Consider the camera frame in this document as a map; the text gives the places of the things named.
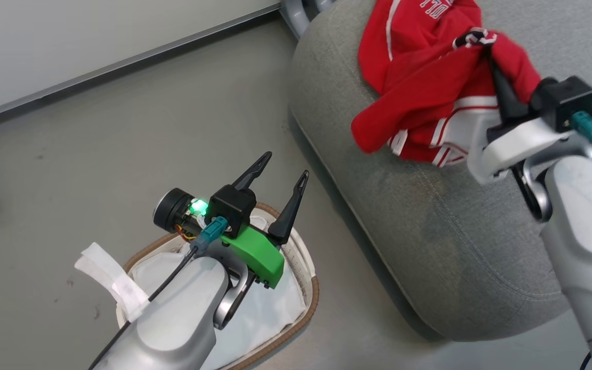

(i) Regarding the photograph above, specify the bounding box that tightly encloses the white fabric basket handle strap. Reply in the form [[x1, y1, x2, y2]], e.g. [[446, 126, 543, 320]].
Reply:
[[73, 242, 151, 323]]

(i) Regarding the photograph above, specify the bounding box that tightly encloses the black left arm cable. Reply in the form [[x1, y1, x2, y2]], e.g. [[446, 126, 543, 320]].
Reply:
[[89, 216, 229, 370]]

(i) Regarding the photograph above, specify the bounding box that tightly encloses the light grey fabric sofa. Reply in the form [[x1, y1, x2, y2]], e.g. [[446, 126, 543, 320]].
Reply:
[[288, 0, 592, 342]]

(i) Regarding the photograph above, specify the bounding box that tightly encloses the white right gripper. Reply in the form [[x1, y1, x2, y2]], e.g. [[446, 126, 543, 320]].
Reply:
[[468, 47, 575, 186]]

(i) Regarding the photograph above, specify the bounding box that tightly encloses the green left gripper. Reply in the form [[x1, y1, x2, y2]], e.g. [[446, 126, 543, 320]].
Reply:
[[220, 151, 310, 290]]

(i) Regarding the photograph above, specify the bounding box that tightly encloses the red and white sports jersey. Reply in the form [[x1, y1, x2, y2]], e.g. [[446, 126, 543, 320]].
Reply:
[[351, 0, 542, 168]]

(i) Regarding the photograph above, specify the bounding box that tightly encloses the grey metal baseboard rail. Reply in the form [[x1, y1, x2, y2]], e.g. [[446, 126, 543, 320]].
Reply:
[[0, 3, 282, 133]]

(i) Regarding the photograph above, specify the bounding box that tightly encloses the grey metal frame tube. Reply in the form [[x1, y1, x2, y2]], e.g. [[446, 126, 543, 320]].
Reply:
[[280, 0, 338, 40]]

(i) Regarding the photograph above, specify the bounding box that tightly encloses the white laundry basket brown rim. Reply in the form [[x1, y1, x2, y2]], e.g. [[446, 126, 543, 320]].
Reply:
[[116, 201, 320, 370]]

